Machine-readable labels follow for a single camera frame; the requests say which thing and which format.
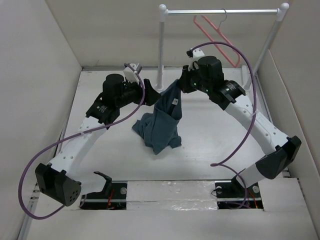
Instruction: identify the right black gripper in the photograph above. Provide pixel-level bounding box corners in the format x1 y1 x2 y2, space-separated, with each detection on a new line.
175 63 212 94

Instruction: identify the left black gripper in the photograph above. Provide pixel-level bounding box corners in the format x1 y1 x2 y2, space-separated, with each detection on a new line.
116 76 161 109

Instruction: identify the blue t shirt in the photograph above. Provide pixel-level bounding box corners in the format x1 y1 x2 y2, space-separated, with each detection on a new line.
132 80 183 155

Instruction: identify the pink clothes hanger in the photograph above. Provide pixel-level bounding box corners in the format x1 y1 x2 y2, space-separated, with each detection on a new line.
193 8 241 68

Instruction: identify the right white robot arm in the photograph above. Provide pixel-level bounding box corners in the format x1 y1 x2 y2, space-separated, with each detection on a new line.
178 56 302 197

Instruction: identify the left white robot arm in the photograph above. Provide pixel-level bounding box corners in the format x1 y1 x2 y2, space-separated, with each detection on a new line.
35 73 161 207

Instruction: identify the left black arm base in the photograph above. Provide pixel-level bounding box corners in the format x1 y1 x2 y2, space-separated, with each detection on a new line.
79 171 128 211

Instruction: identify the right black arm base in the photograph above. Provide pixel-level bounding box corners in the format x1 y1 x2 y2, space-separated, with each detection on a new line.
211 170 265 210

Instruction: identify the white clothes rack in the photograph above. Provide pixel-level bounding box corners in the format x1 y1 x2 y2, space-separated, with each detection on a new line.
154 2 290 96

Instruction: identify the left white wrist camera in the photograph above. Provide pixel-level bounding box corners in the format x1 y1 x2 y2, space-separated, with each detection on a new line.
123 63 142 84

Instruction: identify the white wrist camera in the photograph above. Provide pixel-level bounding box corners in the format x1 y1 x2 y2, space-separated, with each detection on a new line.
123 63 142 84
186 48 205 60

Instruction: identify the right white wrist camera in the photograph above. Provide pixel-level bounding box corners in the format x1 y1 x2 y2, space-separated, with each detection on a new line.
186 48 205 60

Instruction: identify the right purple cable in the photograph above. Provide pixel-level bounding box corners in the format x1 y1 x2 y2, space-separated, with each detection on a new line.
189 41 257 210

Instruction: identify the purple cable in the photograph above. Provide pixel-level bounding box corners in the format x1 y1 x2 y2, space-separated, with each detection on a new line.
189 41 257 210
18 62 146 221

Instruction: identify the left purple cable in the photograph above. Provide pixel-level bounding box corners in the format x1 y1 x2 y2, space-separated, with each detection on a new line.
18 62 146 221

